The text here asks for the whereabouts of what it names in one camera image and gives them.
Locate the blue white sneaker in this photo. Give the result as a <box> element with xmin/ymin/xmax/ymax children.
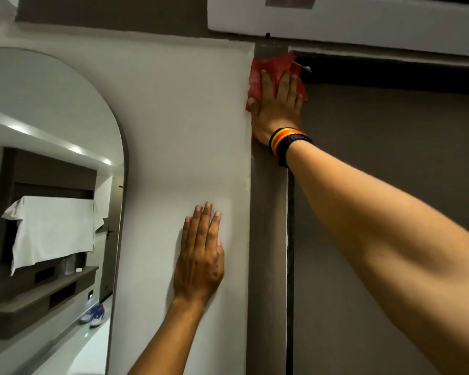
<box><xmin>89</xmin><ymin>308</ymin><xmax>106</xmax><ymax>329</ymax></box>
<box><xmin>79</xmin><ymin>303</ymin><xmax>103</xmax><ymax>324</ymax></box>

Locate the black braided wristband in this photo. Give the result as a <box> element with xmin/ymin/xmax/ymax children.
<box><xmin>277</xmin><ymin>133</ymin><xmax>313</xmax><ymax>168</ymax></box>

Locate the white air conditioner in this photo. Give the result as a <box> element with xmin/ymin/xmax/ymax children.
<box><xmin>207</xmin><ymin>0</ymin><xmax>469</xmax><ymax>58</ymax></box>

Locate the dark brown door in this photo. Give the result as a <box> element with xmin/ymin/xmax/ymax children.
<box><xmin>288</xmin><ymin>52</ymin><xmax>469</xmax><ymax>375</ymax></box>

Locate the arched wall mirror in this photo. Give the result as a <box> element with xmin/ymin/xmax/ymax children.
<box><xmin>0</xmin><ymin>47</ymin><xmax>129</xmax><ymax>375</ymax></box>

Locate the person's left forearm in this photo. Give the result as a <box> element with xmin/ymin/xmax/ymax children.
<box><xmin>127</xmin><ymin>296</ymin><xmax>208</xmax><ymax>375</ymax></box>

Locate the person's left hand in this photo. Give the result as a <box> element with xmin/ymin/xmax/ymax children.
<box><xmin>173</xmin><ymin>202</ymin><xmax>225</xmax><ymax>306</ymax></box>

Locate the white draped sheet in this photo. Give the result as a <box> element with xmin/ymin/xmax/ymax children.
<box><xmin>2</xmin><ymin>195</ymin><xmax>105</xmax><ymax>276</ymax></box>

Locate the person's right forearm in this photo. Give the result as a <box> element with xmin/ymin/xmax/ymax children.
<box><xmin>285</xmin><ymin>142</ymin><xmax>469</xmax><ymax>375</ymax></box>

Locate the person's right hand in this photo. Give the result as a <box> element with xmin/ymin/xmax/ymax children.
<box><xmin>246</xmin><ymin>69</ymin><xmax>304</xmax><ymax>147</ymax></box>

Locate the orange yellow striped wristband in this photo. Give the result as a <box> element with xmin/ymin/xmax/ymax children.
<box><xmin>268</xmin><ymin>127</ymin><xmax>305</xmax><ymax>156</ymax></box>

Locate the brown door frame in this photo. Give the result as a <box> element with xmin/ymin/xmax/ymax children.
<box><xmin>245</xmin><ymin>39</ymin><xmax>294</xmax><ymax>375</ymax></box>

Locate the grey wooden wall shelf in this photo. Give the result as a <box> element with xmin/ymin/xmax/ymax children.
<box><xmin>0</xmin><ymin>265</ymin><xmax>99</xmax><ymax>340</ymax></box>

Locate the red cleaning cloth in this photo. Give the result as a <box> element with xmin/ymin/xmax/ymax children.
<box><xmin>245</xmin><ymin>51</ymin><xmax>312</xmax><ymax>140</ymax></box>

